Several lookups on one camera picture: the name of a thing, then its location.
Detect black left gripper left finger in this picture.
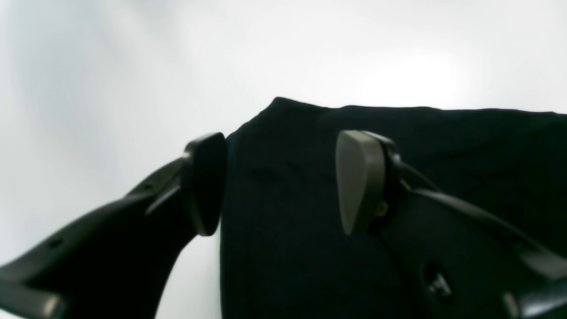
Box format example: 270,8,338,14
0,133,228,319

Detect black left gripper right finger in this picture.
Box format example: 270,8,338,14
335,130,567,319

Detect black T-shirt with emoji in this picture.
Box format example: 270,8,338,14
218,97,567,319

